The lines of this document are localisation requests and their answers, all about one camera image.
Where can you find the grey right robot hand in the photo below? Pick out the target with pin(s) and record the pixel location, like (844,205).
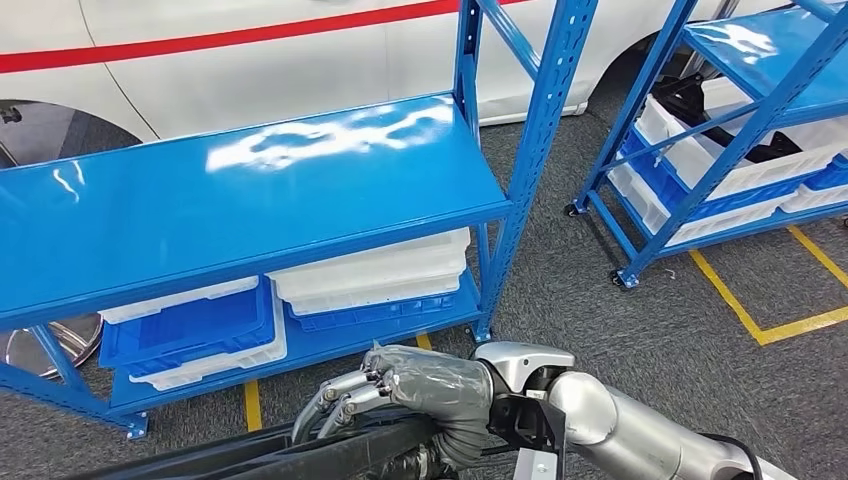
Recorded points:
(437,391)

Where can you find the long black plastic car part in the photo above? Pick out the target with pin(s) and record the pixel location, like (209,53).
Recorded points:
(298,457)

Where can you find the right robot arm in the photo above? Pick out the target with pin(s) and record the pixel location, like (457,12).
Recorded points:
(629,424)

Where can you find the blue metal shelf rack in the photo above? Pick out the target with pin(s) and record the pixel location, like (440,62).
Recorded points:
(748,46)
(265,199)

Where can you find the yellow floor tape line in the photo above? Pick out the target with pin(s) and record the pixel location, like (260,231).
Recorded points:
(729,298)
(252,407)

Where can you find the white car with red stripe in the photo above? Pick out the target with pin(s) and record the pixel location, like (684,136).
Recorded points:
(232,86)

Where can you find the silver hubcap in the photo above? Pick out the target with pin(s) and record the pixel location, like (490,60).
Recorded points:
(66,341)

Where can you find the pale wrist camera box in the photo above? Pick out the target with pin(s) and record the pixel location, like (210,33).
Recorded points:
(533,467)

